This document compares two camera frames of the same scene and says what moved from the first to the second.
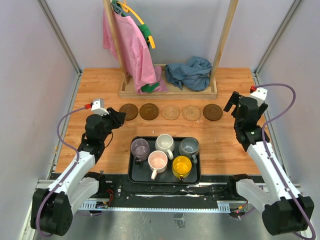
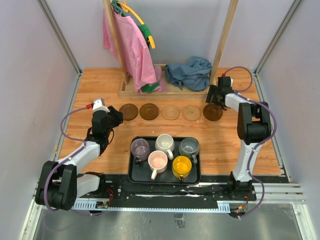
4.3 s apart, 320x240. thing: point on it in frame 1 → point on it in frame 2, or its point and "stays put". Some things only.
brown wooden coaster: (132, 112) stays put
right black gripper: (234, 100) → (212, 90)
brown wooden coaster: (212, 112) stays put
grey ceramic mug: (189, 146) stays put
